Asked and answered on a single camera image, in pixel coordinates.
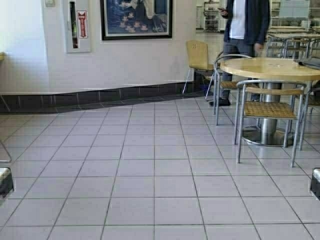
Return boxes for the robot base left corner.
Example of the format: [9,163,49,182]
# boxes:
[0,167,15,199]

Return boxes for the robot base right corner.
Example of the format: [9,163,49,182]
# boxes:
[309,168,320,200]

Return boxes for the background tables and chairs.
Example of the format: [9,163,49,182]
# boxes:
[265,26,320,60]

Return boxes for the metal wicker armchair left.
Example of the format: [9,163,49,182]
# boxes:
[212,52,251,126]

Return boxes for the metal wicker armchair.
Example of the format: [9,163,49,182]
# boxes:
[212,52,251,126]
[233,79,310,168]

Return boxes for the framed blue poster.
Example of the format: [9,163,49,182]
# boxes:
[100,0,173,41]

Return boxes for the round wooden cafe table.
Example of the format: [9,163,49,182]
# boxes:
[220,57,320,147]

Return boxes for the metal wicker armchair front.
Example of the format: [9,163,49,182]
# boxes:
[233,79,310,168]

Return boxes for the red extinguisher sign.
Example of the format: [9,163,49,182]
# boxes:
[76,10,88,39]

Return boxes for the white fire extinguisher cabinet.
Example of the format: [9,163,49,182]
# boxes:
[62,0,91,54]

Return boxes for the standing person dark jacket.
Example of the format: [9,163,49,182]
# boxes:
[209,0,271,107]

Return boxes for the plywood chair by wall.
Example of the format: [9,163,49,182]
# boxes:
[181,40,215,95]

